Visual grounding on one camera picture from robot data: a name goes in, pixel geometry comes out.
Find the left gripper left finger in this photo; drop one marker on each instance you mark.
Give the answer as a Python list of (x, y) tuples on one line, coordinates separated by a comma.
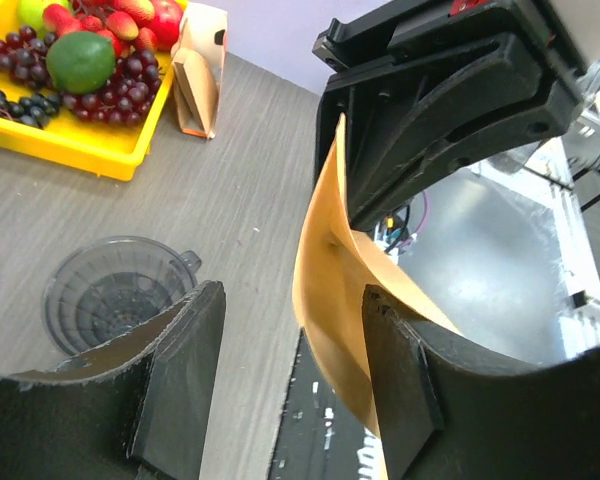
[(135, 407)]

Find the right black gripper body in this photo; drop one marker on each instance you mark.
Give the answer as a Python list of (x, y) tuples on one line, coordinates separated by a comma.
[(398, 49)]

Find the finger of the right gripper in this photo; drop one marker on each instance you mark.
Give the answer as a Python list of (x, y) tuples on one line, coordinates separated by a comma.
[(414, 126)]

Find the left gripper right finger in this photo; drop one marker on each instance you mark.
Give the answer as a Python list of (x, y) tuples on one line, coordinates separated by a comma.
[(449, 408)]

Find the grey plastic dripper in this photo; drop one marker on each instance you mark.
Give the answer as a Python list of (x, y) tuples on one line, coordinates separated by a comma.
[(105, 289)]

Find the orange filter holder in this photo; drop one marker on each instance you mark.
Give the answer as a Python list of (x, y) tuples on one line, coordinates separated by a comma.
[(203, 29)]

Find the brown paper filter stack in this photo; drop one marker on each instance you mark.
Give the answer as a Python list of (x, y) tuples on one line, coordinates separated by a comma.
[(196, 94)]

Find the yellow plastic bin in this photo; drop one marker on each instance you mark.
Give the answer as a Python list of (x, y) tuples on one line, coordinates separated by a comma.
[(92, 147)]

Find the red grape bunch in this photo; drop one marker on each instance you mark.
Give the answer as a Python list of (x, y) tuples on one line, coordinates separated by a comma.
[(125, 99)]

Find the lychee fruit cluster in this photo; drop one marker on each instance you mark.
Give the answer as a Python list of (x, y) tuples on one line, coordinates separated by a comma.
[(125, 24)]

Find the dark grape bunch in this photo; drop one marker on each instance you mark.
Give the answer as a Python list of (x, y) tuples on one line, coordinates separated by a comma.
[(36, 110)]

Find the dark green avocado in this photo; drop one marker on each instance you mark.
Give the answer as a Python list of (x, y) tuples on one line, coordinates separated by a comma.
[(80, 62)]

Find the green apple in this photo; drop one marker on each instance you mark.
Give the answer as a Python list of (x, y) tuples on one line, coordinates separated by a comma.
[(30, 12)]

